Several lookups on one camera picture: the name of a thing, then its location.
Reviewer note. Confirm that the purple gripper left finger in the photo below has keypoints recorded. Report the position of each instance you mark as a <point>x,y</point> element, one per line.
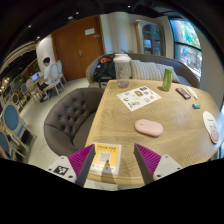
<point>75,167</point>

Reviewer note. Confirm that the open laptop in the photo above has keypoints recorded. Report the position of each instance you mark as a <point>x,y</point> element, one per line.
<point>35,77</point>

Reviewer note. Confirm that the striped cushion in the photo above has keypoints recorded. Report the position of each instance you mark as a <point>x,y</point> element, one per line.
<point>151,71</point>

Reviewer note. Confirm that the pink computer mouse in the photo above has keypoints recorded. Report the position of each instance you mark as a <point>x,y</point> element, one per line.
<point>149,127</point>

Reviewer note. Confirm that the grey tufted armchair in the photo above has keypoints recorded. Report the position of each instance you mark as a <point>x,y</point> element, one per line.
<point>68,123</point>

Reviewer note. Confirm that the white sticker sheet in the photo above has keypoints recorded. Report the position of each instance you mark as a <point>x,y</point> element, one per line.
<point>137,98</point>

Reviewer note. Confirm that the grey curved sofa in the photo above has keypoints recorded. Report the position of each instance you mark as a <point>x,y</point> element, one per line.
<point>180,68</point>

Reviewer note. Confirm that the clear plastic shaker bottle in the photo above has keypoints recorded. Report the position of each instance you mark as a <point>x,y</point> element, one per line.
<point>122,69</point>

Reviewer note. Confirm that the yellow QR code card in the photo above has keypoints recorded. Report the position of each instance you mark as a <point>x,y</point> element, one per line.
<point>107,158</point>

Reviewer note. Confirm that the seated person in white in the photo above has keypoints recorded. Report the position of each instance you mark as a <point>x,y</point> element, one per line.
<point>46,77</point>

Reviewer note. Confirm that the white pen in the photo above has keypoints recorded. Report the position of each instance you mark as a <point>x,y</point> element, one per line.
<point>192,92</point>

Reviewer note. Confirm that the brown wooden door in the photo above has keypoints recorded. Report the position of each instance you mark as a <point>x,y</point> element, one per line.
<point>77,45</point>

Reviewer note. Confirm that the white chair with person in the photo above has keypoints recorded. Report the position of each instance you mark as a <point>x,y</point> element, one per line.
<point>54,79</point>

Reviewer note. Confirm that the black and red backpack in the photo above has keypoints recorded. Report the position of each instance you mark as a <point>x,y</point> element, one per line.
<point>105,69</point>

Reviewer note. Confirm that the small blue eraser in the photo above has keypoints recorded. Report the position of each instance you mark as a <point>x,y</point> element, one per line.
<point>196,106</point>

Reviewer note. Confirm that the blue upholstered wooden chair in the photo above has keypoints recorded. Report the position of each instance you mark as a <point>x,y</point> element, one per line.
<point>15,125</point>

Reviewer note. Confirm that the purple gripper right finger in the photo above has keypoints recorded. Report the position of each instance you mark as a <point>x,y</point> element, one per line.
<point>154,166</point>

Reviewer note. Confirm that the green tumbler bottle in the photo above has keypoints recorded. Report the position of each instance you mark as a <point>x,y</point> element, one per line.
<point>167,80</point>

